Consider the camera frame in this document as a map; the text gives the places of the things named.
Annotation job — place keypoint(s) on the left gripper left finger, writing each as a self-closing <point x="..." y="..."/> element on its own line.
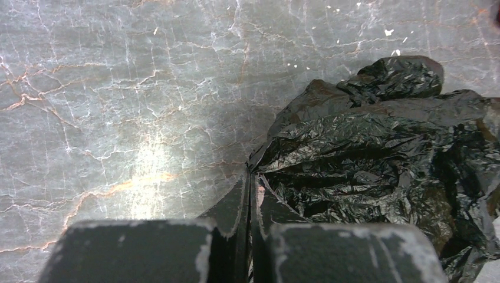
<point x="210" y="248"/>

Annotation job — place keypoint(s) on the black trash bag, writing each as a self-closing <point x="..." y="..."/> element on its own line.
<point x="388" y="146"/>

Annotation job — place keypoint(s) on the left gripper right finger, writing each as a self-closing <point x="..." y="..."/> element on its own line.
<point x="287" y="248"/>

